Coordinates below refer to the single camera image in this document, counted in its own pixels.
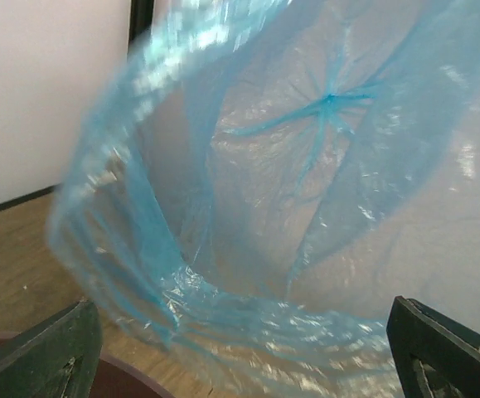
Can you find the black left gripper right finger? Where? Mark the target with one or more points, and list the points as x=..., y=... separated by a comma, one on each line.
x=434, y=355

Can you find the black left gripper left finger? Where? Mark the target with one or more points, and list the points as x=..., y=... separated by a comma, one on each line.
x=56, y=358

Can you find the blue translucent trash bag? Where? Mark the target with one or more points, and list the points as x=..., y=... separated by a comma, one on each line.
x=262, y=178

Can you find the mauve plastic trash bin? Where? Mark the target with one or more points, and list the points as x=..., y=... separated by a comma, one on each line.
x=115, y=378

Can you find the black left corner frame post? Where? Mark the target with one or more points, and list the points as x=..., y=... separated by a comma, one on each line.
x=140, y=19

